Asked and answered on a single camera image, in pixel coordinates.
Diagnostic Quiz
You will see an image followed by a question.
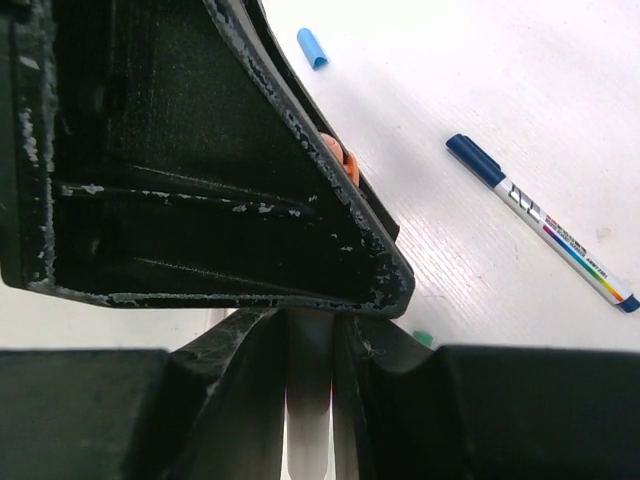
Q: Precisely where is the light blue pen cap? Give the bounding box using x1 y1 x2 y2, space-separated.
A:
296 28 329 71

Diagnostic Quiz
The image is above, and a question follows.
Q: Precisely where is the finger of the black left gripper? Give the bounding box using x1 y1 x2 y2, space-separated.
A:
1 1 415 318

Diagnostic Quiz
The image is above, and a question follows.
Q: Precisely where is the teal green cap pen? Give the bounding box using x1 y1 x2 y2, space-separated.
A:
412 330 434 348

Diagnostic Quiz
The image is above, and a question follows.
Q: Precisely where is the orange highlighter cap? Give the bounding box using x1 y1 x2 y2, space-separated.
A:
320 132 360 186

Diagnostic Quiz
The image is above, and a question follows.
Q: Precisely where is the orange highlighter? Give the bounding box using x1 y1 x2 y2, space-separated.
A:
286 309 334 479

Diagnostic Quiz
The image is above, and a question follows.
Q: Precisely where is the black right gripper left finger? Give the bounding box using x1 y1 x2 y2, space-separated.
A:
1 309 287 479

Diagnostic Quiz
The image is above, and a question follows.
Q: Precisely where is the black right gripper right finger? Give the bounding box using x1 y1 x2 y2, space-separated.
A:
333 316 639 479

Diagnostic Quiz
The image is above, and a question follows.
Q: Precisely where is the dark blue whiteboard marker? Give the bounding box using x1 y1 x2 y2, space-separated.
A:
446 134 639 313

